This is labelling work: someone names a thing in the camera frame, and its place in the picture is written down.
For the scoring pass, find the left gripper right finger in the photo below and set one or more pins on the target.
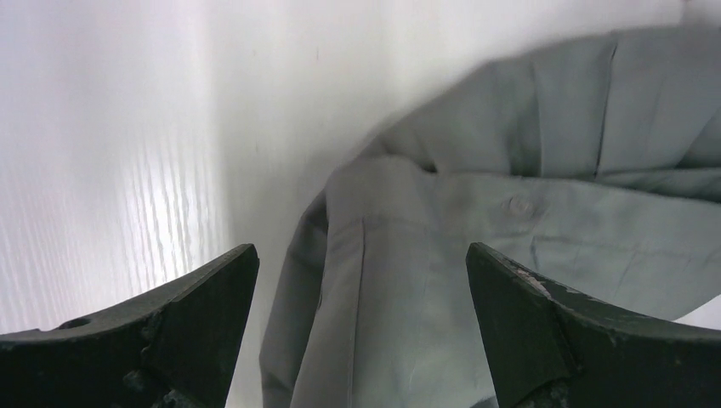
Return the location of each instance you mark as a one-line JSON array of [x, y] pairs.
[[549, 345]]

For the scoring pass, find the grey garment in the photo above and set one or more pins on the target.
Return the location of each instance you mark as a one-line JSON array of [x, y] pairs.
[[595, 162]]

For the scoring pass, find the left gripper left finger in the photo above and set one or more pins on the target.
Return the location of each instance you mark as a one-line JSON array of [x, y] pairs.
[[174, 346]]

